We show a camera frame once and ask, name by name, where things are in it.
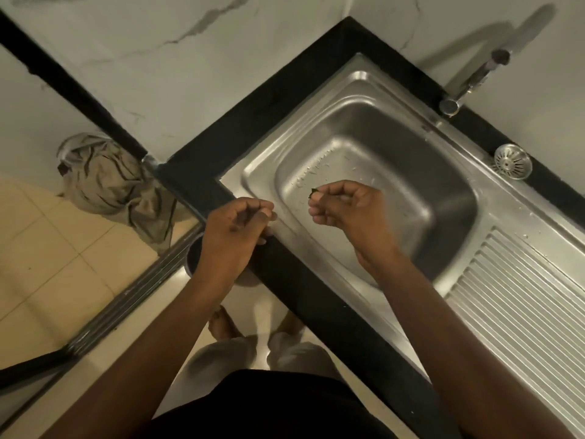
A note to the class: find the person's right hand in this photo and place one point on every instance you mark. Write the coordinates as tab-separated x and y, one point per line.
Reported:
361	219

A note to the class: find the person's left hand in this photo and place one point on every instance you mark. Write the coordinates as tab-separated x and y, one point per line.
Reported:
228	242

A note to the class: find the green leaf scrap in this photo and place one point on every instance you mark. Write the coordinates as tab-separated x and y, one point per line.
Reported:
313	192

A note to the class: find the stainless steel sink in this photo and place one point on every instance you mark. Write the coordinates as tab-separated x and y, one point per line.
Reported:
411	146

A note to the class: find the metal drain strainer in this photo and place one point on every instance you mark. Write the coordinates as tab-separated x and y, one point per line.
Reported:
513	162

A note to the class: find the person's left forearm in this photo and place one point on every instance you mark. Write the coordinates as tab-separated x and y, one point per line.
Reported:
151	361

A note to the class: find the person's right forearm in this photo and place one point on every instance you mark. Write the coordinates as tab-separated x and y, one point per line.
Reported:
448	352

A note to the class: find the person's left foot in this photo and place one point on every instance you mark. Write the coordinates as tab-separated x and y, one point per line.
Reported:
224	324

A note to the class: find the person's foot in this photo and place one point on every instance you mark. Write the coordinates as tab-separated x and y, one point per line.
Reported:
224	324
290	324

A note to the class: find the person's right foot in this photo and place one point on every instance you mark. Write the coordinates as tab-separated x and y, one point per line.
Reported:
290	324

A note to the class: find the person's grey trousers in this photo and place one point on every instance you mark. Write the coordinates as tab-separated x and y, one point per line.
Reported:
297	356

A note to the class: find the person's black shirt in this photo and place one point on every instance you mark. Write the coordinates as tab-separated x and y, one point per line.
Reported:
274	406

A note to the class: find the dark round waste bin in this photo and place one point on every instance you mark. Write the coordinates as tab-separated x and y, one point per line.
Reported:
194	260

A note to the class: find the crumpled beige cloth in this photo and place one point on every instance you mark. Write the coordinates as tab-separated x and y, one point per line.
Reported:
114	187

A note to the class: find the chrome faucet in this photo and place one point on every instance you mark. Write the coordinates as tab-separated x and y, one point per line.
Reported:
475	79

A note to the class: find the steel sliding door rail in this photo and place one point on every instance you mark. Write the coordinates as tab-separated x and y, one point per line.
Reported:
137	288

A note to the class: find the black door frame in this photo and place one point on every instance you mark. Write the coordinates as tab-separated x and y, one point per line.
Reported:
68	86

